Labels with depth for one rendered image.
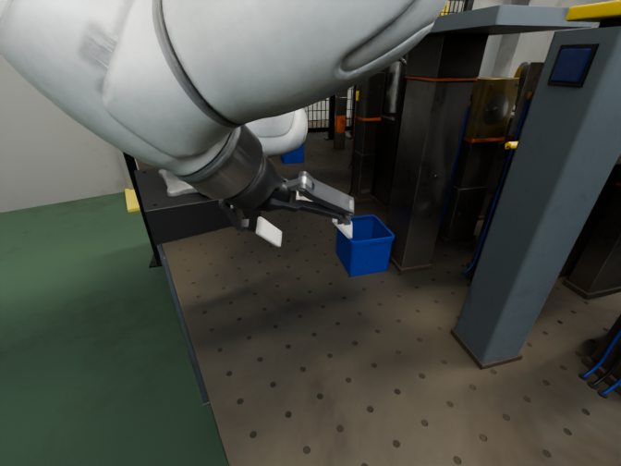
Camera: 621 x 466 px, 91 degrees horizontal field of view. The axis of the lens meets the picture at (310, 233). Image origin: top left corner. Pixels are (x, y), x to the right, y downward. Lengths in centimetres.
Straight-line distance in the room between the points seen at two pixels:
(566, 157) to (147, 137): 40
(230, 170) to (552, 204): 35
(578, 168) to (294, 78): 32
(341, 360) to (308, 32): 45
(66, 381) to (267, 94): 154
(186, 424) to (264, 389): 86
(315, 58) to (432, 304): 54
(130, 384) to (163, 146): 131
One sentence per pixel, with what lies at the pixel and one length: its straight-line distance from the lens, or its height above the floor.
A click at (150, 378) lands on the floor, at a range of 150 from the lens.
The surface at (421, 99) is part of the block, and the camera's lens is 61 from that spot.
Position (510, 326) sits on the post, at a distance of 54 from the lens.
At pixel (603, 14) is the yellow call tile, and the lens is 43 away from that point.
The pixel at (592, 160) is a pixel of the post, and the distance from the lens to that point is 44.
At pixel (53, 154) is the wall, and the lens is 339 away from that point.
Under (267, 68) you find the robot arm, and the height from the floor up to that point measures 111.
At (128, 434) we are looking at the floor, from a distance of 140.
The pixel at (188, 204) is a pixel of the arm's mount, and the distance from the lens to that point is 84.
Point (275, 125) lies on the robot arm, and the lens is 84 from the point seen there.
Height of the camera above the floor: 112
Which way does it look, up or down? 30 degrees down
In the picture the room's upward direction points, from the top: straight up
